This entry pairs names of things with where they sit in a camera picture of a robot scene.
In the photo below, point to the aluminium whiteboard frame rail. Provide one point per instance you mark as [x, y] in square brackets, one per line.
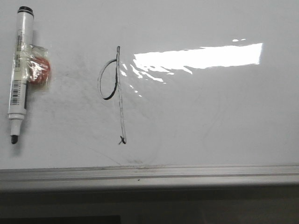
[139, 177]

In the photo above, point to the white whiteboard marker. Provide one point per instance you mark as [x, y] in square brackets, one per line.
[20, 74]

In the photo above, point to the red magnet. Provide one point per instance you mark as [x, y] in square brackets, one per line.
[39, 67]

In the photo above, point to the white whiteboard surface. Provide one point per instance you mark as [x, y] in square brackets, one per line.
[157, 82]

